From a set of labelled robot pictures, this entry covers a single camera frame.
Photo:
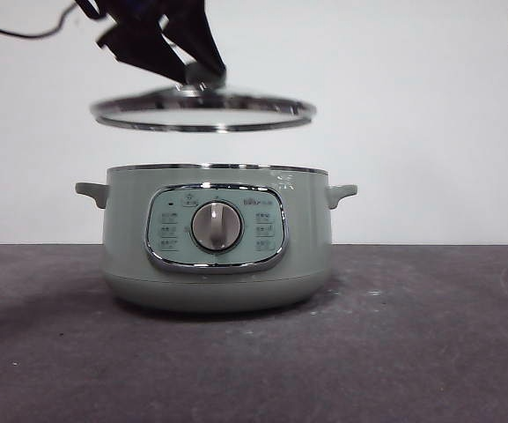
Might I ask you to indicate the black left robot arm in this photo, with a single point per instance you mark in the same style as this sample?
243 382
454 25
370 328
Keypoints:
126 12

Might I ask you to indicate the glass lid with green knob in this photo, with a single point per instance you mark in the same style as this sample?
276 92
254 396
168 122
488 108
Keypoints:
200 106

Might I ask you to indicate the green electric cooking pot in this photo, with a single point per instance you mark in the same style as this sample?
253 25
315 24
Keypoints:
130 229

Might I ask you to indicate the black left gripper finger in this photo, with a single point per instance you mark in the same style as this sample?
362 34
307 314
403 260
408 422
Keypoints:
148 50
200 35

